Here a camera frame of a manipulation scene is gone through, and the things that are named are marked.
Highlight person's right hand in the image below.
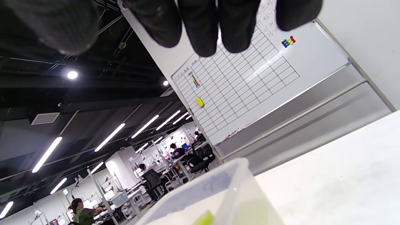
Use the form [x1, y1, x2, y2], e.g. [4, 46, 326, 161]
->
[5, 0, 323, 58]

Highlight clear plastic airtight container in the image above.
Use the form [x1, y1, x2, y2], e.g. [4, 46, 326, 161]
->
[134, 158, 285, 225]

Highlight yellow green sponge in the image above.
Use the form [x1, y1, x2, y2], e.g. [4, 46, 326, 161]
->
[192, 210, 216, 225]

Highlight whiteboard on metal stand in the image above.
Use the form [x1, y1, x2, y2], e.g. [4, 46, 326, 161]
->
[119, 0, 394, 175]

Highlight small coloured magnets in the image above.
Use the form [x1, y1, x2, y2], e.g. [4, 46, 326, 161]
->
[281, 35, 296, 48]

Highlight black office chair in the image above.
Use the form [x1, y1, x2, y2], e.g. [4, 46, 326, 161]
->
[187, 145, 216, 174]
[142, 169, 166, 200]

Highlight row of ceiling light strips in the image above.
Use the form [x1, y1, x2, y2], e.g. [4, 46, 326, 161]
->
[0, 109, 193, 219]

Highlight grey ceiling air vent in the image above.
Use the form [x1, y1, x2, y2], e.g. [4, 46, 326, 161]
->
[30, 112, 60, 126]

